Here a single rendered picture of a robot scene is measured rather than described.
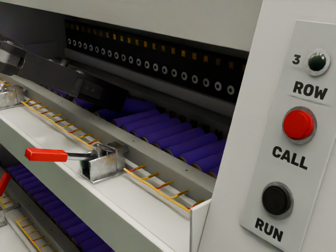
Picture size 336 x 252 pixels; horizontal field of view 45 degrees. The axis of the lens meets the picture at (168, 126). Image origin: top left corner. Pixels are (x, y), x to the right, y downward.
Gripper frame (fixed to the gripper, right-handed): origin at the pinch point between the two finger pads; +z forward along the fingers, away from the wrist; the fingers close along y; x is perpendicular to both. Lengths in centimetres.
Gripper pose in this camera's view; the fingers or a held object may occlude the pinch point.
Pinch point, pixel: (94, 90)
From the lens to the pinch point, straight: 49.0
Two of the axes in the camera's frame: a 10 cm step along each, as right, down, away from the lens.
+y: 6.1, 2.9, -7.3
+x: 3.9, -9.2, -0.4
